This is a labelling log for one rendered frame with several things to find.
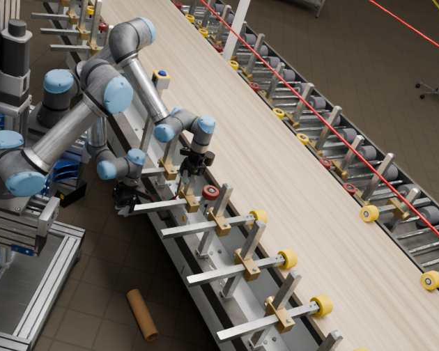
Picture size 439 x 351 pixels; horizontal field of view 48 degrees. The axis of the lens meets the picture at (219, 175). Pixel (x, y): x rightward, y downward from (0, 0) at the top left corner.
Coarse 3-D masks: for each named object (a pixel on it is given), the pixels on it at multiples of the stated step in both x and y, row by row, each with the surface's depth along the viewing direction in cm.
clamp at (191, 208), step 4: (180, 188) 241; (180, 192) 240; (180, 196) 240; (184, 196) 237; (188, 196) 237; (192, 196) 238; (188, 200) 235; (192, 200) 236; (196, 200) 237; (188, 204) 235; (192, 204) 234; (196, 204) 235; (188, 208) 235; (192, 208) 235; (196, 208) 236; (188, 212) 235; (192, 212) 237
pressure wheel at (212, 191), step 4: (204, 188) 240; (208, 188) 241; (212, 188) 242; (216, 188) 243; (204, 192) 238; (208, 192) 238; (212, 192) 240; (216, 192) 240; (204, 196) 239; (208, 196) 238; (212, 196) 238; (216, 196) 239; (208, 200) 239; (212, 200) 239
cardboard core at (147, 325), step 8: (128, 296) 283; (136, 296) 281; (136, 304) 278; (144, 304) 279; (136, 312) 275; (144, 312) 274; (144, 320) 271; (152, 320) 273; (144, 328) 268; (152, 328) 268; (144, 336) 267; (152, 336) 272
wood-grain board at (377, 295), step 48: (144, 0) 407; (144, 48) 339; (192, 48) 362; (192, 96) 308; (240, 96) 326; (240, 144) 281; (288, 144) 297; (240, 192) 247; (288, 192) 259; (336, 192) 272; (288, 240) 230; (336, 240) 240; (384, 240) 251; (336, 288) 214; (384, 288) 224; (384, 336) 201; (432, 336) 209
